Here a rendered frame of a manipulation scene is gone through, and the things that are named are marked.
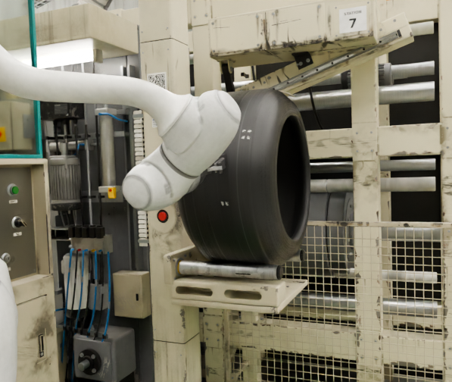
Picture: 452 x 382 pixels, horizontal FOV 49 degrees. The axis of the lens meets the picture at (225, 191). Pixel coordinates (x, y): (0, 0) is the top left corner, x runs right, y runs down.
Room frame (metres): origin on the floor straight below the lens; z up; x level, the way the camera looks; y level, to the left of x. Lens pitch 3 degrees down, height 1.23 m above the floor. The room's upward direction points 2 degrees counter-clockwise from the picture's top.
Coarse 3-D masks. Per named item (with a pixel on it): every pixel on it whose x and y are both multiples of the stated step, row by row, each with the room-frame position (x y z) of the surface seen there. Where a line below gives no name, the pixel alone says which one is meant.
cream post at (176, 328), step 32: (160, 0) 1.68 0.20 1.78; (160, 32) 1.68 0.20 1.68; (160, 64) 1.68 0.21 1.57; (160, 224) 1.69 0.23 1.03; (160, 256) 1.69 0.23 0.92; (160, 288) 1.70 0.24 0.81; (160, 320) 1.70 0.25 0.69; (192, 320) 1.73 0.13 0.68; (160, 352) 1.70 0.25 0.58; (192, 352) 1.72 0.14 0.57
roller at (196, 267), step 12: (180, 264) 1.58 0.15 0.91; (192, 264) 1.56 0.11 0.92; (204, 264) 1.55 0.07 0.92; (216, 264) 1.53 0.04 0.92; (228, 264) 1.52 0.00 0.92; (240, 264) 1.51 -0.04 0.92; (252, 264) 1.50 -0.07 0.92; (264, 264) 1.49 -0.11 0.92; (228, 276) 1.52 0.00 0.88; (240, 276) 1.50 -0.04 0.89; (252, 276) 1.48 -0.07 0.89; (264, 276) 1.46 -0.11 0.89; (276, 276) 1.45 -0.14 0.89
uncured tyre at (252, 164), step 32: (256, 96) 1.48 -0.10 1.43; (256, 128) 1.39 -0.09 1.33; (288, 128) 1.81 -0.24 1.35; (256, 160) 1.36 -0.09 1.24; (288, 160) 1.87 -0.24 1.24; (192, 192) 1.41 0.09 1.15; (224, 192) 1.37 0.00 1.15; (256, 192) 1.35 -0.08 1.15; (288, 192) 1.87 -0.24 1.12; (192, 224) 1.45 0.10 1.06; (224, 224) 1.40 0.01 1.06; (256, 224) 1.37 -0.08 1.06; (288, 224) 1.81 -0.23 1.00; (224, 256) 1.50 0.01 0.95; (256, 256) 1.45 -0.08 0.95; (288, 256) 1.54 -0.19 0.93
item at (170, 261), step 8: (184, 248) 1.67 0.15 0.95; (192, 248) 1.69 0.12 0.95; (168, 256) 1.55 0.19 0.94; (176, 256) 1.59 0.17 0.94; (184, 256) 1.63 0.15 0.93; (192, 256) 1.69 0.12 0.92; (200, 256) 1.74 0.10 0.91; (168, 264) 1.55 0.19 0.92; (176, 264) 1.58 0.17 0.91; (168, 272) 1.55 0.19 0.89; (176, 272) 1.57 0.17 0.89; (168, 280) 1.55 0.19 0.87
